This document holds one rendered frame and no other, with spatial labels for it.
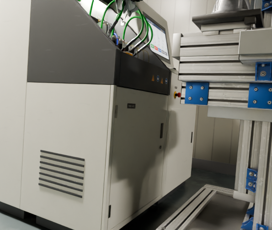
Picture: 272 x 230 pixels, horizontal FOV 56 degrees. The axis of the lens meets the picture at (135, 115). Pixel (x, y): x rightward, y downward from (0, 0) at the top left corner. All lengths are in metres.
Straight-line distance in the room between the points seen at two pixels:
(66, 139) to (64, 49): 0.45
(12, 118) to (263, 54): 1.33
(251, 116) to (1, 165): 1.39
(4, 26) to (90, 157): 0.97
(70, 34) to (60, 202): 0.85
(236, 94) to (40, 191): 1.10
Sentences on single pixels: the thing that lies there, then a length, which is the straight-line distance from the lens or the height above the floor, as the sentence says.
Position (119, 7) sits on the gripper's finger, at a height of 1.21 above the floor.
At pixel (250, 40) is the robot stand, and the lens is 0.85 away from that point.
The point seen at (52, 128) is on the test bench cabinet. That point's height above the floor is 0.56.
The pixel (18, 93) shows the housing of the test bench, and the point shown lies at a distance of 1.61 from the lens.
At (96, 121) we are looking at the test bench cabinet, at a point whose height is 0.62.
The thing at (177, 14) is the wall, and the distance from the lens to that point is 3.48.
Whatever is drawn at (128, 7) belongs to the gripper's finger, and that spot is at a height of 1.22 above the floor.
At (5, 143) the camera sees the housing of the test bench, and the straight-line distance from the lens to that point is 1.71.
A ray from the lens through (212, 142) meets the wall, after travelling 3.14.
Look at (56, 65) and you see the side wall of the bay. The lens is 1.41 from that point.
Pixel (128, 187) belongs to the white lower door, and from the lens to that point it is 1.40.
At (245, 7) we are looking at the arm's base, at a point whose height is 1.07.
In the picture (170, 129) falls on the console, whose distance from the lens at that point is 1.84.
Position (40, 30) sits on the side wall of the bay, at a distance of 1.54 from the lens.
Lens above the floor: 0.71
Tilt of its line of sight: 2 degrees down
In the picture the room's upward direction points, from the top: 4 degrees clockwise
